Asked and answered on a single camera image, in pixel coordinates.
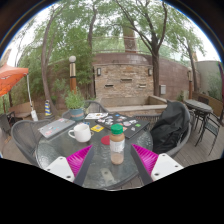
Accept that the white ceramic mug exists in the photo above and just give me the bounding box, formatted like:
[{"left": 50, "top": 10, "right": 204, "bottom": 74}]
[{"left": 67, "top": 123, "right": 92, "bottom": 144}]

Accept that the blue yellow striped cone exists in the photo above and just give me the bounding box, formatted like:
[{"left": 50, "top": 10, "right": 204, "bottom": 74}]
[{"left": 44, "top": 99, "right": 53, "bottom": 118}]

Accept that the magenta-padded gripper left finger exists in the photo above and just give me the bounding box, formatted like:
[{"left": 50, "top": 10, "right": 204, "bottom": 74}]
[{"left": 44, "top": 144, "right": 96, "bottom": 188}]

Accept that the stone wall fountain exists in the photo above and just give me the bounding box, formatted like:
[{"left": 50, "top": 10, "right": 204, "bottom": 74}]
[{"left": 93, "top": 63, "right": 168, "bottom": 108}]

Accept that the yellow card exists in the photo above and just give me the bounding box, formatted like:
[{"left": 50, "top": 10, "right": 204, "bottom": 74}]
[{"left": 90, "top": 124, "right": 105, "bottom": 133}]

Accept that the dark laptop with stickers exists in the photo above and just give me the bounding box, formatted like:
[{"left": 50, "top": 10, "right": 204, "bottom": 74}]
[{"left": 95, "top": 113, "right": 151, "bottom": 140}]

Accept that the white printed magazine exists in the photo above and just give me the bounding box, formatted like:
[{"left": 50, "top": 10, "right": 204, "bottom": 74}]
[{"left": 84, "top": 112, "right": 109, "bottom": 121}]

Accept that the globe-topped wooden lamp post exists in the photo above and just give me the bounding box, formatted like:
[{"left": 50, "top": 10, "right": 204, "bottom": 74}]
[{"left": 68, "top": 55, "right": 78, "bottom": 94}]

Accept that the round dark side table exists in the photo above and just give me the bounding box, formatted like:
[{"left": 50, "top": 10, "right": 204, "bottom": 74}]
[{"left": 184, "top": 98, "right": 214, "bottom": 148}]

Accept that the wooden bench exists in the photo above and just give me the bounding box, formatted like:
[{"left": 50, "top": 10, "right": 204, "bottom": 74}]
[{"left": 8, "top": 100, "right": 36, "bottom": 121}]

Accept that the green-capped brown drink bottle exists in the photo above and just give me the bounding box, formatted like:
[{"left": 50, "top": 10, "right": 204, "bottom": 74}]
[{"left": 109, "top": 123, "right": 126, "bottom": 166}]

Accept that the grey mesh patio chair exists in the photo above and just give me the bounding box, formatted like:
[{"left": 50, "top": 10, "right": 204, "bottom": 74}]
[
  {"left": 133, "top": 113, "right": 194, "bottom": 159},
  {"left": 83, "top": 100, "right": 109, "bottom": 116},
  {"left": 10, "top": 119, "right": 53, "bottom": 166}
]

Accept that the silver laptop with stickers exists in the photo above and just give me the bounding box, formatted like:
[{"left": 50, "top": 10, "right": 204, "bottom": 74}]
[{"left": 38, "top": 117, "right": 77, "bottom": 139}]

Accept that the potted green plant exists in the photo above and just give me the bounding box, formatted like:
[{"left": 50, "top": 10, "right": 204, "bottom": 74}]
[{"left": 63, "top": 89, "right": 87, "bottom": 122}]

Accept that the dark metal patio chair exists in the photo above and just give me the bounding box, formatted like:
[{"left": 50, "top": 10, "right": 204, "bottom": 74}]
[{"left": 203, "top": 109, "right": 224, "bottom": 156}]

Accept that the flat round red coaster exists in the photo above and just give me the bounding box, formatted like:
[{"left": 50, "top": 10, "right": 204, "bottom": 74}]
[{"left": 100, "top": 134, "right": 112, "bottom": 146}]

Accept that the black jacket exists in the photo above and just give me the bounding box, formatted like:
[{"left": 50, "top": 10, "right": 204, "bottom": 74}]
[{"left": 149, "top": 100, "right": 191, "bottom": 155}]

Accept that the orange patio umbrella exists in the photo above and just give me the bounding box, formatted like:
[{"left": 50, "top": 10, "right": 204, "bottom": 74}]
[{"left": 0, "top": 63, "right": 39, "bottom": 122}]

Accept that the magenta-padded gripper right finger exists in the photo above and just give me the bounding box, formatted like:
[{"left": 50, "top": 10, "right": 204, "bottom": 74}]
[{"left": 129, "top": 143, "right": 185, "bottom": 187}]

